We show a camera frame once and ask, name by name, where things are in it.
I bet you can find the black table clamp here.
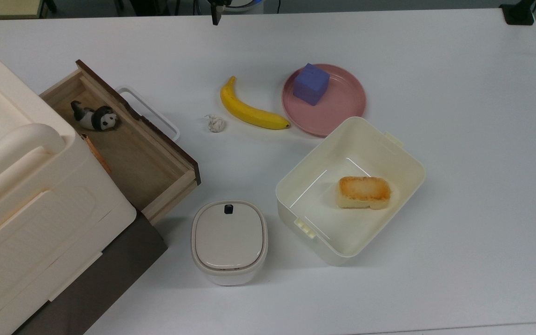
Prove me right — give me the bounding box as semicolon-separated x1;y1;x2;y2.
500;0;536;26

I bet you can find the small cream trash can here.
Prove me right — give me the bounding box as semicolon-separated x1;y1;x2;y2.
191;200;268;286

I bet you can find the toasted bread piece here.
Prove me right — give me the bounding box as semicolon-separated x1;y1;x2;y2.
336;176;391;210

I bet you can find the cream open plastic bin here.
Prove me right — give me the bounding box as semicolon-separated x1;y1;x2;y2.
275;116;426;267

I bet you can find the tan wooden desk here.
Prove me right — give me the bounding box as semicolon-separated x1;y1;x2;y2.
0;0;48;20

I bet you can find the pink plate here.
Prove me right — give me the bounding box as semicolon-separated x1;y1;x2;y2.
281;64;367;137

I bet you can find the wooden drawer with dark front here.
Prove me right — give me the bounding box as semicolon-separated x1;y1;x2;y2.
40;60;201;226

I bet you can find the purple cube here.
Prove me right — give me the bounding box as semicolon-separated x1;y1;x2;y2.
293;63;330;107

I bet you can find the cream plastic storage box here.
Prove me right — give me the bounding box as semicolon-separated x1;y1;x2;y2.
0;35;137;335

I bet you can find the crumpled white paper ball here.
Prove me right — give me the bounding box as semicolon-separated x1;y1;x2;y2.
205;114;226;134

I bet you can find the yellow banana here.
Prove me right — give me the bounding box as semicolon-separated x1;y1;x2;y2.
220;76;291;131

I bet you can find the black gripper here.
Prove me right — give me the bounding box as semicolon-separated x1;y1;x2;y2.
208;0;226;26

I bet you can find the panda plush toy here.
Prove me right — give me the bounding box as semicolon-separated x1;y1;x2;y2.
70;100;119;133

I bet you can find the white plastic drawer handle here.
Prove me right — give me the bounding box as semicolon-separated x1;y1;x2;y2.
115;86;181;142

